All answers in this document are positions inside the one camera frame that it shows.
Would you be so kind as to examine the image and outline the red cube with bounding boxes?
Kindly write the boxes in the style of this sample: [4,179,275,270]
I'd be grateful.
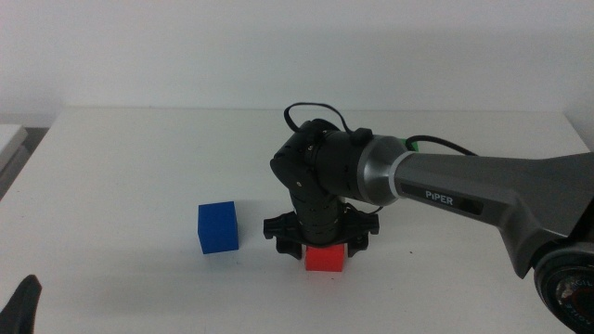
[304,244,347,274]

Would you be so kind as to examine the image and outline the blue cube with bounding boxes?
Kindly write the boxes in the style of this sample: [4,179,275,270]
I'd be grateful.
[197,200,240,255]

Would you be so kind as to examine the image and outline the thin black cable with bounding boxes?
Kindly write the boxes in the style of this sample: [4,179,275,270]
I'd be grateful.
[283,102,355,136]
[410,135,479,158]

